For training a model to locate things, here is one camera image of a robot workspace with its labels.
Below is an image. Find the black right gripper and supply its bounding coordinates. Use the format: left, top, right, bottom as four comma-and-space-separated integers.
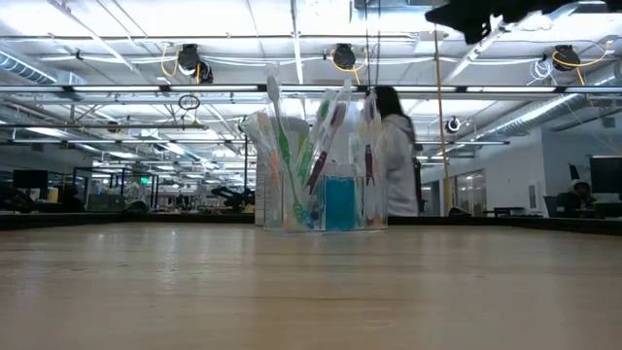
424, 0, 580, 47

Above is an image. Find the purple white toothbrush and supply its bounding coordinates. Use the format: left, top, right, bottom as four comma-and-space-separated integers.
359, 89, 385, 189
304, 80, 352, 195

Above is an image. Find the green white toothbrush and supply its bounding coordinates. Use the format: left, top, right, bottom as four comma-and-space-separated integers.
295, 88, 334, 190
265, 74, 316, 230

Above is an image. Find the clear acrylic organizer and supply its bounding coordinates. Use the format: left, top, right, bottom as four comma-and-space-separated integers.
263, 173, 390, 233

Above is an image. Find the white hanging conduit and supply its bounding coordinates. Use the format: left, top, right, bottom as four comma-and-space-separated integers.
290, 0, 305, 85

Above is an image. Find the walking person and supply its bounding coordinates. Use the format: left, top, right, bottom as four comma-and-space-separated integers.
372, 85, 420, 218

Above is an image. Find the large black monitor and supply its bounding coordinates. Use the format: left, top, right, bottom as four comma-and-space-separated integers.
589, 155, 622, 194

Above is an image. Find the seated person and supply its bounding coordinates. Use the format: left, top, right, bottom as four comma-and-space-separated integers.
556, 180, 599, 219

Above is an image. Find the small black monitor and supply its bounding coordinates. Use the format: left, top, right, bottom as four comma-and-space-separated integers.
12, 169, 50, 191

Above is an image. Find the yellow hanging cord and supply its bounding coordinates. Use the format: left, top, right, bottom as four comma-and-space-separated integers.
432, 26, 454, 216

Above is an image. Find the black ceiling cable reel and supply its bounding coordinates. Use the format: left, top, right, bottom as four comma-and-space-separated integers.
331, 42, 359, 71
176, 42, 202, 78
552, 43, 582, 73
195, 58, 215, 85

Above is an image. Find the silver air duct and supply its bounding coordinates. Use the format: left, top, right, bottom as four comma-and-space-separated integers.
466, 62, 622, 142
0, 52, 88, 88

